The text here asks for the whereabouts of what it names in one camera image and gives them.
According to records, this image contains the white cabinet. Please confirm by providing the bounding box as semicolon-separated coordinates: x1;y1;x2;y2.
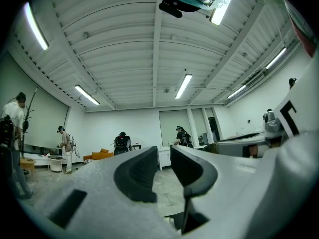
158;145;172;172

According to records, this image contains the orange sofa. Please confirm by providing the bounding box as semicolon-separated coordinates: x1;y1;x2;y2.
83;148;114;164

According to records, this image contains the fluorescent ceiling light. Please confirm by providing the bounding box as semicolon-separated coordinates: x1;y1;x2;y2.
227;85;247;99
23;2;49;51
210;0;239;26
265;47;287;69
175;73;193;99
74;84;100;106

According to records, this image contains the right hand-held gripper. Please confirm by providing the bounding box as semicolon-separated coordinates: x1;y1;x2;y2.
219;56;319;144

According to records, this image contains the person's red shirt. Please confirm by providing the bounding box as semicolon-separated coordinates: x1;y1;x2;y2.
271;0;318;58

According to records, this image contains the low white bench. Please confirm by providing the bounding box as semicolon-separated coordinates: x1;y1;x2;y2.
23;152;63;166

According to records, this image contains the white round bin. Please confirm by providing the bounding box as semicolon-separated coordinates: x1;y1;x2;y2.
47;155;64;172

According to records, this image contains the small wooden side table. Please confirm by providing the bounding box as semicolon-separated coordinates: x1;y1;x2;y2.
19;158;38;182

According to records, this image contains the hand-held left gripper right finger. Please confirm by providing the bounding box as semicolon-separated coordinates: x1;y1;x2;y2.
170;132;319;239

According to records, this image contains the black head camera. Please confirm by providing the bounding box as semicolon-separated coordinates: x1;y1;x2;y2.
159;0;201;19

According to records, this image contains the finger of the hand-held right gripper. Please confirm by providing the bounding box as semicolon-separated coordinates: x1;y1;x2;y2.
216;139;266;158

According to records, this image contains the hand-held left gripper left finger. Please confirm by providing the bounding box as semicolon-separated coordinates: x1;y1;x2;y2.
18;145;180;239

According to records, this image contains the black coat rack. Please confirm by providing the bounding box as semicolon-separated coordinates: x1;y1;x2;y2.
22;87;38;144

